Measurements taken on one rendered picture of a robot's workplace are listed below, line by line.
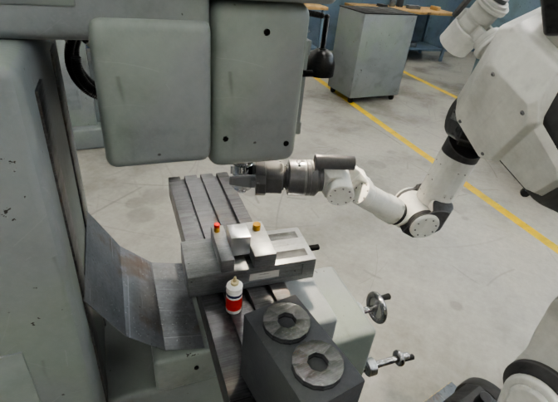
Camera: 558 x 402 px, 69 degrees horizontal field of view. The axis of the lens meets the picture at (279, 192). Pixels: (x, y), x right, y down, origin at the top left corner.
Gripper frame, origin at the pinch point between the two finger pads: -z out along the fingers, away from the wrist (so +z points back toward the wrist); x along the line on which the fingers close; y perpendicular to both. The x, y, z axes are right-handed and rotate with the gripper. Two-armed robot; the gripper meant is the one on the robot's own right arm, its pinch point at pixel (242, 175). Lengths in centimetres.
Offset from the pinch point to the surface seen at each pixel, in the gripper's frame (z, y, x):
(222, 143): -4.1, -13.7, 11.8
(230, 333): -1.5, 31.7, 20.6
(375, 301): 49, 60, -17
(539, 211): 246, 127, -183
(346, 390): 19, 13, 47
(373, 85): 162, 101, -432
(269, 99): 4.8, -22.2, 9.1
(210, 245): -8.2, 24.4, -3.1
